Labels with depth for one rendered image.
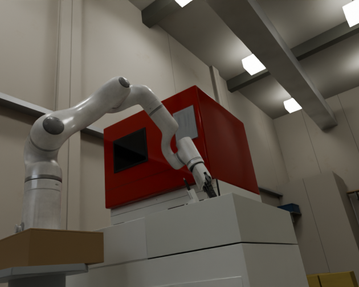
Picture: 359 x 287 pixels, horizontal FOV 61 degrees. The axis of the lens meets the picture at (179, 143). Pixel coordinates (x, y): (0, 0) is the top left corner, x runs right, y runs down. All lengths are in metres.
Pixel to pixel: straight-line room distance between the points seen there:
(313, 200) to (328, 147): 2.37
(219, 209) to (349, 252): 8.02
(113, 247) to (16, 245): 0.38
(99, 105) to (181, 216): 0.58
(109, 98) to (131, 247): 0.61
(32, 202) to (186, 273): 0.53
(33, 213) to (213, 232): 0.57
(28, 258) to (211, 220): 0.52
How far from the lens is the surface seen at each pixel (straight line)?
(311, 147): 10.98
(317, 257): 9.07
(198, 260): 1.01
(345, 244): 8.93
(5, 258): 1.05
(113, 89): 1.35
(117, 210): 2.13
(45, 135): 1.14
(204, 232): 1.00
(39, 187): 1.11
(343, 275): 7.03
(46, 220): 1.08
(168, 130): 1.48
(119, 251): 1.22
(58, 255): 0.98
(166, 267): 1.08
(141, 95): 1.49
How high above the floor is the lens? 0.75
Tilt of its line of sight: 23 degrees up
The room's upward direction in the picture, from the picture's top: 7 degrees counter-clockwise
